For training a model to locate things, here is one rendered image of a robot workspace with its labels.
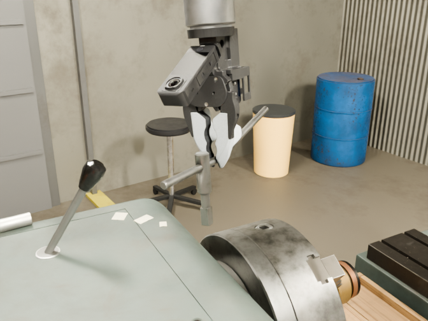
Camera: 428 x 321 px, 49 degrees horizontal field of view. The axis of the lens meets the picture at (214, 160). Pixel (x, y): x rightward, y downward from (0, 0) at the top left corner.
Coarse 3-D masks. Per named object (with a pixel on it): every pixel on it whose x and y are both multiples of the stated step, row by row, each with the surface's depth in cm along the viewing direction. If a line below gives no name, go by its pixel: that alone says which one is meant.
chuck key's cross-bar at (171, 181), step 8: (264, 112) 87; (256, 120) 84; (248, 128) 82; (216, 160) 73; (192, 168) 68; (200, 168) 69; (176, 176) 65; (184, 176) 66; (160, 184) 63; (168, 184) 63
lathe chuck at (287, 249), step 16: (256, 224) 85; (272, 224) 84; (288, 224) 83; (256, 240) 78; (272, 240) 78; (288, 240) 79; (304, 240) 79; (272, 256) 75; (288, 256) 76; (304, 256) 76; (288, 272) 73; (304, 272) 74; (288, 288) 72; (304, 288) 73; (320, 288) 74; (336, 288) 75; (304, 304) 71; (320, 304) 72; (336, 304) 74; (304, 320) 71; (320, 320) 72; (336, 320) 73
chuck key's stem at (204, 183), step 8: (200, 152) 71; (200, 160) 70; (208, 160) 70; (208, 168) 70; (200, 176) 70; (208, 176) 70; (200, 184) 71; (208, 184) 71; (200, 192) 71; (208, 192) 71; (208, 200) 72; (200, 208) 72; (208, 208) 72; (208, 216) 72; (208, 224) 72
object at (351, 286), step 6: (342, 264) 92; (348, 264) 93; (348, 270) 91; (354, 270) 92; (348, 276) 91; (354, 276) 91; (342, 282) 89; (348, 282) 89; (354, 282) 90; (342, 288) 88; (348, 288) 89; (354, 288) 90; (342, 294) 89; (348, 294) 89; (354, 294) 91; (342, 300) 89; (348, 300) 90
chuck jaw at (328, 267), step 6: (312, 258) 77; (318, 258) 77; (324, 258) 79; (330, 258) 80; (312, 264) 76; (318, 264) 77; (324, 264) 79; (330, 264) 79; (336, 264) 79; (312, 270) 76; (318, 270) 76; (324, 270) 76; (330, 270) 78; (336, 270) 79; (342, 270) 79; (318, 276) 75; (324, 276) 76; (330, 276) 78; (336, 276) 78; (342, 276) 79; (324, 282) 75; (336, 282) 82
